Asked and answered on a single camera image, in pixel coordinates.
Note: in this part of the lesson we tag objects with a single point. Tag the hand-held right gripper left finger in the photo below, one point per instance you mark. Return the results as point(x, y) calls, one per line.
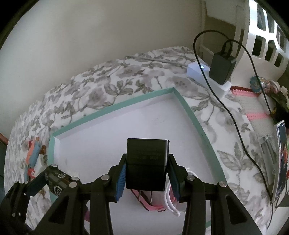
point(120, 180)

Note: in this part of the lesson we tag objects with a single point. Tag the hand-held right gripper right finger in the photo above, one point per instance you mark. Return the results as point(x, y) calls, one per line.
point(175, 183)

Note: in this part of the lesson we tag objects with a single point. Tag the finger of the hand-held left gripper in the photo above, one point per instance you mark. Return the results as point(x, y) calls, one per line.
point(75, 179)
point(36, 180)

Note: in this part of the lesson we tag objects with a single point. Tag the red toy piece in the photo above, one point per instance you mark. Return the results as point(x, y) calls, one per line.
point(31, 174)

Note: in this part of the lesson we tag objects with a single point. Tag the black toy car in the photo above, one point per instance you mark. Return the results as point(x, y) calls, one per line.
point(57, 183)

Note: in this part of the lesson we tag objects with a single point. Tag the white smartwatch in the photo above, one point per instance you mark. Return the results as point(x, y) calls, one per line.
point(169, 203)

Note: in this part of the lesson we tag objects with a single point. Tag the pink and blue toy gun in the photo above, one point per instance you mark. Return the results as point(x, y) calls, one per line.
point(33, 153)

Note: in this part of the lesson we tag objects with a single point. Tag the black charger plug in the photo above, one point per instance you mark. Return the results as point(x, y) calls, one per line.
point(146, 162)

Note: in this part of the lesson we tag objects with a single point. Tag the pink smartwatch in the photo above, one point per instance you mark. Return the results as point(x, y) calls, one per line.
point(153, 206)

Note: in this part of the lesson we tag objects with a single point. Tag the teal-rimmed white tray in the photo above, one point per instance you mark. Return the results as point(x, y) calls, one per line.
point(101, 140)

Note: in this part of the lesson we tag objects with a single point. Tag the smartphone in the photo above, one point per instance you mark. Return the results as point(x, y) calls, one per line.
point(282, 158)

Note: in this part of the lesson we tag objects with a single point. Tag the pink and white crochet mat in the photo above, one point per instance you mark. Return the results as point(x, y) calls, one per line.
point(250, 101)

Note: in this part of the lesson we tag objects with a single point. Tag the white power strip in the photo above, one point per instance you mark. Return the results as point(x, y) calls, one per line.
point(196, 70)

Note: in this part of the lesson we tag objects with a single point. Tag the black power adapter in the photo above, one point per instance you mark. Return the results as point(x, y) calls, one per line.
point(221, 67)

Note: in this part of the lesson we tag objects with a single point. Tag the white lattice furniture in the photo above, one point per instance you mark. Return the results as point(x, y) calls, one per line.
point(250, 34)

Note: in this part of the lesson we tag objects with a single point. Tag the pink bed frame edge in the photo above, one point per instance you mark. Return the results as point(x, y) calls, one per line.
point(2, 137)

